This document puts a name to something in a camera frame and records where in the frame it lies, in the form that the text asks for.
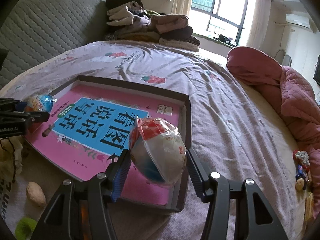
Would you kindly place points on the floral lilac bed sheet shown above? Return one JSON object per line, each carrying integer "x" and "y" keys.
{"x": 235, "y": 131}

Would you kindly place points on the grey quilted headboard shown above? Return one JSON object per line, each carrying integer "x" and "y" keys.
{"x": 38, "y": 30}

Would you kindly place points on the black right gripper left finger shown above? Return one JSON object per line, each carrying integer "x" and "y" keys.
{"x": 79, "y": 210}

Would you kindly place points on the brown walnut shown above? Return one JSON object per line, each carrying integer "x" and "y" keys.
{"x": 35, "y": 194}

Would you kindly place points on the small toys beside duvet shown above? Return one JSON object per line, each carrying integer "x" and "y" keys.
{"x": 302, "y": 177}

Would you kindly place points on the black wall television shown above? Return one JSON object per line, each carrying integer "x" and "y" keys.
{"x": 316, "y": 76}

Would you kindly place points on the dark shallow cardboard tray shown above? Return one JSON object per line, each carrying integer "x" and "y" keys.
{"x": 137, "y": 189}

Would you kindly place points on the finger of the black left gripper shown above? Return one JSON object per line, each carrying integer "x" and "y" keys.
{"x": 28, "y": 117}
{"x": 12, "y": 105}

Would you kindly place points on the red white snack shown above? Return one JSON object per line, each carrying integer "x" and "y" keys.
{"x": 157, "y": 150}

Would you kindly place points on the white wall air conditioner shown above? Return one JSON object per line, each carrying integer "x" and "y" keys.
{"x": 298, "y": 20}

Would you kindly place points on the cream black-trimmed scrunchie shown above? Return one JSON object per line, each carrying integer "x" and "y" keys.
{"x": 11, "y": 158}

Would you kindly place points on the pink blue children's book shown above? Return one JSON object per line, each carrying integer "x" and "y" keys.
{"x": 90, "y": 123}

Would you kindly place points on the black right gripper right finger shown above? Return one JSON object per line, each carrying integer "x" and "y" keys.
{"x": 254, "y": 217}

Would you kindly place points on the blue orange snack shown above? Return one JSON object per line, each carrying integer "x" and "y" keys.
{"x": 40, "y": 102}

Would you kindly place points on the window with dark frame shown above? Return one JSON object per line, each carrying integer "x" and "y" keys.
{"x": 222, "y": 20}

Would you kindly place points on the white chair back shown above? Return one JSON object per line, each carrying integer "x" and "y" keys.
{"x": 283, "y": 58}

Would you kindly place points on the pile of folded clothes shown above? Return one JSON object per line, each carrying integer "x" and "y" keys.
{"x": 128, "y": 20}

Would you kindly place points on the pink quilted duvet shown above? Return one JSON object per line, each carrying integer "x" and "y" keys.
{"x": 291, "y": 96}

